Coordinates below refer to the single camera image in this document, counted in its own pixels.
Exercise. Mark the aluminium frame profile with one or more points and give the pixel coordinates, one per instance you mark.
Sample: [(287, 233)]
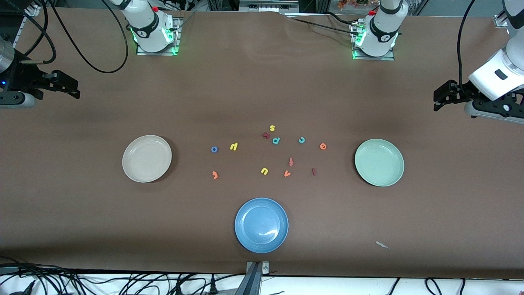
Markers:
[(32, 10), (500, 20)]

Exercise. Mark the pale green round plate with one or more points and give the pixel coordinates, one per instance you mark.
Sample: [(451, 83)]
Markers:
[(379, 162)]

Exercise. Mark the yellow foam letter u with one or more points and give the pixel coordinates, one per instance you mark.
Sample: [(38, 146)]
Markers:
[(266, 172)]

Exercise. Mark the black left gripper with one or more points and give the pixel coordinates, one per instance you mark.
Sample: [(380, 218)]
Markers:
[(463, 91)]

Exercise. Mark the blue round plate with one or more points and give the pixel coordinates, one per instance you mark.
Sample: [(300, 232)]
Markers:
[(261, 225)]

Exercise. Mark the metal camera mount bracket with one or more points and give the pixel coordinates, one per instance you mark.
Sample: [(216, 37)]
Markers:
[(254, 282)]

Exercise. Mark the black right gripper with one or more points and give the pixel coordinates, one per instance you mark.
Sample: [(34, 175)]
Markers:
[(25, 76)]

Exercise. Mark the beige brown round plate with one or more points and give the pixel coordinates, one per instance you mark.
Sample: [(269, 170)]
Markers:
[(147, 159)]

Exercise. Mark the grey power strip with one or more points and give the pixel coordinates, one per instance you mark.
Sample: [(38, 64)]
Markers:
[(266, 6)]

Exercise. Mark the orange artificial flowers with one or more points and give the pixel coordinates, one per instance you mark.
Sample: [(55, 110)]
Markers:
[(352, 3)]

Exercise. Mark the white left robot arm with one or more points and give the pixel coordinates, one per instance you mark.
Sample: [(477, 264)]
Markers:
[(382, 28)]

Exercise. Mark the white paper scrap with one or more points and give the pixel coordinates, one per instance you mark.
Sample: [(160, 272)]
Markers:
[(382, 245)]

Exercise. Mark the yellow foam letter h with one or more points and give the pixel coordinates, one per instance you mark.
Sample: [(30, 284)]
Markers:
[(234, 147)]

